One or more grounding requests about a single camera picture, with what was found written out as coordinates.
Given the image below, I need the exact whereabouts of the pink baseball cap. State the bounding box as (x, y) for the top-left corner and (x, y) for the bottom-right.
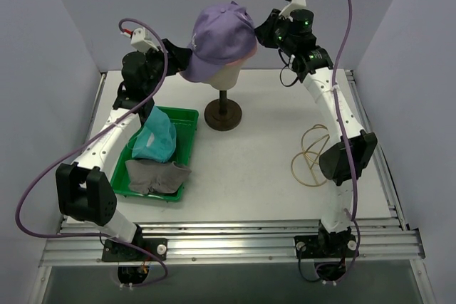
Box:
(225, 46), (257, 67)

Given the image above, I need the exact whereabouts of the purple baseball cap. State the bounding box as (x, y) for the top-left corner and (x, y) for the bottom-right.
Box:
(180, 1), (257, 83)

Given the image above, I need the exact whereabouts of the teal cap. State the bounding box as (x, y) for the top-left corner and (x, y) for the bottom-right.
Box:
(127, 107), (177, 163)

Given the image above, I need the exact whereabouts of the grey cap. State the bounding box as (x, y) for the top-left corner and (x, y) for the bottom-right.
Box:
(125, 159), (192, 195)

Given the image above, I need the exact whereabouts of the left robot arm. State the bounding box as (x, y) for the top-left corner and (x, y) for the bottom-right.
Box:
(56, 39), (192, 261)

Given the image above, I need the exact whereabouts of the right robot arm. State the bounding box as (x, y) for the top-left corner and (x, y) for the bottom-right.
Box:
(255, 9), (378, 256)

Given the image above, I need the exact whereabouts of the green plastic tray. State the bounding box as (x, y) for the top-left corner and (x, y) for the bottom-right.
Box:
(110, 106), (199, 202)

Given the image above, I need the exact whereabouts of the mannequin head stand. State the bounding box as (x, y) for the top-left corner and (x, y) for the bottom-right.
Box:
(204, 61), (244, 132)

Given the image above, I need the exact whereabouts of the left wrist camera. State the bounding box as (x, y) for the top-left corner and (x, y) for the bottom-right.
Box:
(121, 27), (159, 53)

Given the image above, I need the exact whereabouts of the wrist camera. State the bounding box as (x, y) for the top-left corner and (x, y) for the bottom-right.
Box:
(121, 27), (159, 53)
(279, 0), (307, 18)

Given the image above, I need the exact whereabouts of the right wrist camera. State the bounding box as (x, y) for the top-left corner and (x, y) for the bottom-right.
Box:
(279, 0), (307, 18)

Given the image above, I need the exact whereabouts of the gold wire hat frame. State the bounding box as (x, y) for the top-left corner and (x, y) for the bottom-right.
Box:
(290, 124), (330, 188)

